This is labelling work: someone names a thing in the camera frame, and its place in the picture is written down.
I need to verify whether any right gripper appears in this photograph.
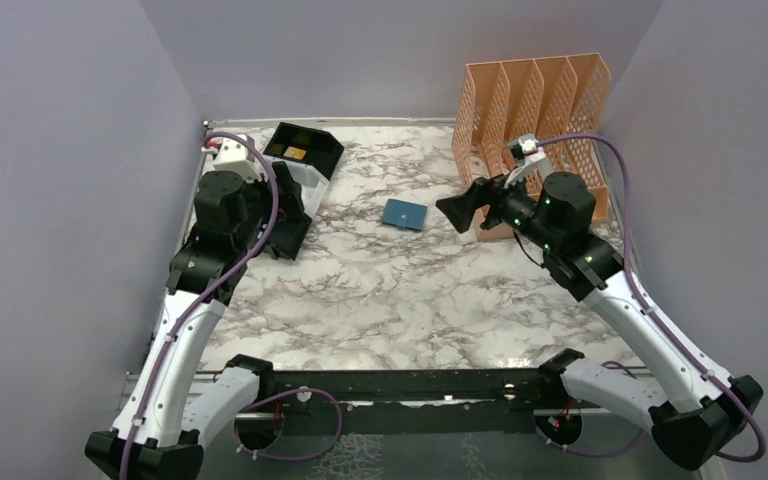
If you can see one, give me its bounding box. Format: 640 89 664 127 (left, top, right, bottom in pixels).
437 163 560 252

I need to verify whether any blue card holder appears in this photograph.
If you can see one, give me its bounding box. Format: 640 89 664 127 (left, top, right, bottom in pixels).
381 199 428 231

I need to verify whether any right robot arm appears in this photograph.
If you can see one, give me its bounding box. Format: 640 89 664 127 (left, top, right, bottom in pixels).
435 172 764 471

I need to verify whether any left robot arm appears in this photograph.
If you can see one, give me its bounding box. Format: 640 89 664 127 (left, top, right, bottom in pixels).
85 161 302 479

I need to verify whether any gold credit card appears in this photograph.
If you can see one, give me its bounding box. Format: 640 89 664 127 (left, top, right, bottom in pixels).
283 146 307 161

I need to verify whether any black white card tray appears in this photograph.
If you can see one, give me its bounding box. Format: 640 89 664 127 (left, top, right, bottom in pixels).
261 121 346 262

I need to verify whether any orange file organizer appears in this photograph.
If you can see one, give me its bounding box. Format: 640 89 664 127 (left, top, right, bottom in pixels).
451 53 612 186

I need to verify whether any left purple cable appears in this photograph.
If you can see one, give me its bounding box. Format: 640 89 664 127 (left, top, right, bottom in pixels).
117 131 344 480

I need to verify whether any purple cable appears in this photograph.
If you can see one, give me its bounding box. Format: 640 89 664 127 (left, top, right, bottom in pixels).
117 131 344 480
533 134 768 464

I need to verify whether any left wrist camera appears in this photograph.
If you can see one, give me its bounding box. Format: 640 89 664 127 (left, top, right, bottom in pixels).
202 135 261 182

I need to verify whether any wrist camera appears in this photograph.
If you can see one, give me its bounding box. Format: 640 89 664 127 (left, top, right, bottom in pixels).
505 134 553 187
202 135 261 182

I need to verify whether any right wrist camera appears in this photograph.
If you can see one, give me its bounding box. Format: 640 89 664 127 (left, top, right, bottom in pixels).
505 134 553 187

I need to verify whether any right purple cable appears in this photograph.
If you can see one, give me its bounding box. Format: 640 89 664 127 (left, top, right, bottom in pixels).
533 134 768 464

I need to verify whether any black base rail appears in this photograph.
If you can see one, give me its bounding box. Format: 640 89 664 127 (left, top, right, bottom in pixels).
234 368 583 440

